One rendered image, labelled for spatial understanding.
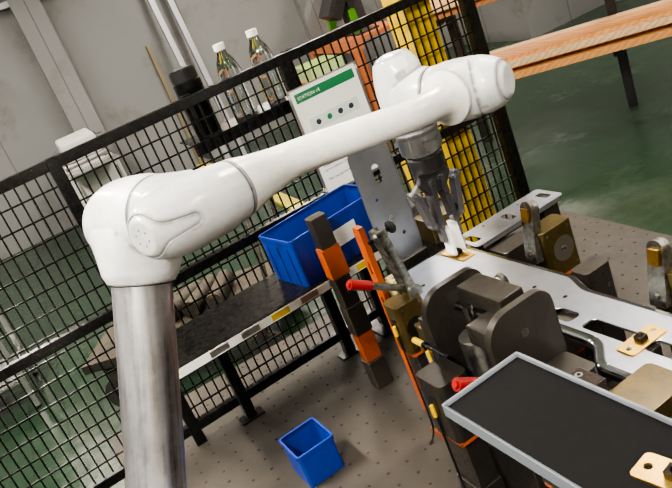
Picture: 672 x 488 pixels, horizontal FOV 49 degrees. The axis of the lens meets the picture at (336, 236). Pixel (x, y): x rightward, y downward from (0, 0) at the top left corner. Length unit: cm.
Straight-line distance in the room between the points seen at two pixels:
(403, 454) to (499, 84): 85
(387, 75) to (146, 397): 73
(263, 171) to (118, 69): 771
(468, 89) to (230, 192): 47
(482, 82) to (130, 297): 70
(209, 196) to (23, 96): 771
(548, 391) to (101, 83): 809
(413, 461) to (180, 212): 86
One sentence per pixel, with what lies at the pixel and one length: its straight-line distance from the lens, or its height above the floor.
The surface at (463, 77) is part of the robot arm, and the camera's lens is 134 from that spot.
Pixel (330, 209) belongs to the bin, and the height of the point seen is 112.
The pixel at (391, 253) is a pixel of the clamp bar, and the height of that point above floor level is 116.
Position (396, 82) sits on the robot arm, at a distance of 144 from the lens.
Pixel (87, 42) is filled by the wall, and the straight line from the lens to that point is 881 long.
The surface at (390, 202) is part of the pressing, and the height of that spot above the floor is 115.
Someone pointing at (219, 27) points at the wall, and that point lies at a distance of 909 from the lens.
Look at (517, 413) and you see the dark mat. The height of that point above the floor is 116.
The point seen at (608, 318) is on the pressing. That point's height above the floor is 100.
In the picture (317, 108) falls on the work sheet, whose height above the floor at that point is 138.
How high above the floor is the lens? 175
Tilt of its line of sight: 20 degrees down
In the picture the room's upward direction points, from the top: 22 degrees counter-clockwise
